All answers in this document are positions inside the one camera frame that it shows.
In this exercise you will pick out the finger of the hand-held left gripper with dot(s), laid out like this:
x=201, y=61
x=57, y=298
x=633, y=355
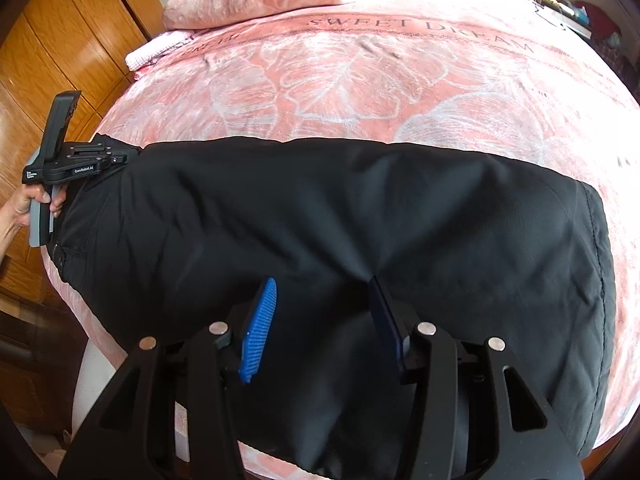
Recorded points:
x=124, y=156

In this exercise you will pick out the wooden wardrobe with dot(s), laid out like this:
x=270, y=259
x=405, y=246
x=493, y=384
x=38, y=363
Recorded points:
x=60, y=50

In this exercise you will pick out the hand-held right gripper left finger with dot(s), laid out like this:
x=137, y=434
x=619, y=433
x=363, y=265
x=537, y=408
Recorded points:
x=257, y=330

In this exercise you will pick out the white flat box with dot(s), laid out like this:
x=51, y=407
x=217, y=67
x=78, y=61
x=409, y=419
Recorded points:
x=577, y=20

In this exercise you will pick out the pink leaf-print pillow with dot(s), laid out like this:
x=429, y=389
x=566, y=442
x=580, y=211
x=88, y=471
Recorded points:
x=250, y=5

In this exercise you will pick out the pale pink knit cloth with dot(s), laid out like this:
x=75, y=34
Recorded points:
x=155, y=50

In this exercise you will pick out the person's left forearm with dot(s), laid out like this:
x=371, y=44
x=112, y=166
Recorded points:
x=5, y=255

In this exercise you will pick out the person's left hand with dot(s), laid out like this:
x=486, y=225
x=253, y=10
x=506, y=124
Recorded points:
x=22, y=202

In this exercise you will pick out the red clothing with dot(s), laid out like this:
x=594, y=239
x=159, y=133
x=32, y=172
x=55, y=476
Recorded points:
x=602, y=20

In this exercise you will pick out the pink leaf-print bed blanket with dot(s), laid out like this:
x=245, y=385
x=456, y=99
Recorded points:
x=380, y=85

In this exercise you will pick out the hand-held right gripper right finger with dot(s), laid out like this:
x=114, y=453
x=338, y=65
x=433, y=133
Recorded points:
x=387, y=330

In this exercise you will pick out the black jacket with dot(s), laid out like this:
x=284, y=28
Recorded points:
x=325, y=210

